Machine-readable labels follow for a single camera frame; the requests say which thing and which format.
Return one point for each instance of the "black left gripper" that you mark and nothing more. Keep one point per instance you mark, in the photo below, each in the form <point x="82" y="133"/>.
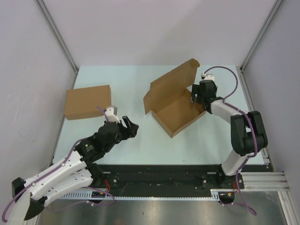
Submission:
<point x="130" y="131"/>

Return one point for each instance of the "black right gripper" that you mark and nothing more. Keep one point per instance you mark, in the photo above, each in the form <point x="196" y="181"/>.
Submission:
<point x="196" y="90"/>

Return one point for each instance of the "brown cardboard box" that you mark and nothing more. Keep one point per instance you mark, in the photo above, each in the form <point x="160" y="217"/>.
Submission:
<point x="169" y="99"/>
<point x="83" y="103"/>

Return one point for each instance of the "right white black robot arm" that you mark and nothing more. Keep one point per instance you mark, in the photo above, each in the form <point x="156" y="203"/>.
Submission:
<point x="247" y="131"/>

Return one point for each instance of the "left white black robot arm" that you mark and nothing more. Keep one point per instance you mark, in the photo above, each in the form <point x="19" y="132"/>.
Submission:
<point x="78" y="169"/>

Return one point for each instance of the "folded brown cardboard box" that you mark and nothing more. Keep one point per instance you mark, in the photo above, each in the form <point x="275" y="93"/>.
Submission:
<point x="83" y="103"/>

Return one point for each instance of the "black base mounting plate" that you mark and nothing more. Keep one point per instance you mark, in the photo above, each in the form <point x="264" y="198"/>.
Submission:
<point x="119" y="177"/>

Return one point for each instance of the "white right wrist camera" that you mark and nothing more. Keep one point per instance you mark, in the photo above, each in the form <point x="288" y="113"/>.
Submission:
<point x="206" y="76"/>

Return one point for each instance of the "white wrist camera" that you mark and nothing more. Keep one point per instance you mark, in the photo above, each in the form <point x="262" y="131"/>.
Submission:
<point x="111" y="114"/>
<point x="206" y="76"/>

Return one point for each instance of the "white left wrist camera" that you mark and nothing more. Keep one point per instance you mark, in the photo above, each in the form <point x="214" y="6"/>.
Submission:
<point x="111" y="114"/>

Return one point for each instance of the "grey slotted cable duct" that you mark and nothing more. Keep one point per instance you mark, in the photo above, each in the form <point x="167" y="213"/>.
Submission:
<point x="85" y="194"/>

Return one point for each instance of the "right aluminium corner post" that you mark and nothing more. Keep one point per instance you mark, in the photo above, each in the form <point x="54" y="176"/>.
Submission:
<point x="262" y="32"/>

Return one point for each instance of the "aluminium corner post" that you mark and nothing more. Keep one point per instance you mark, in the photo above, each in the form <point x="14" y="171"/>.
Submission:
<point x="262" y="32"/>
<point x="56" y="33"/>

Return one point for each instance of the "left aluminium corner post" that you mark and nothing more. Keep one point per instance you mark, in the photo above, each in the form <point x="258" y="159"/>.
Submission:
<point x="56" y="33"/>

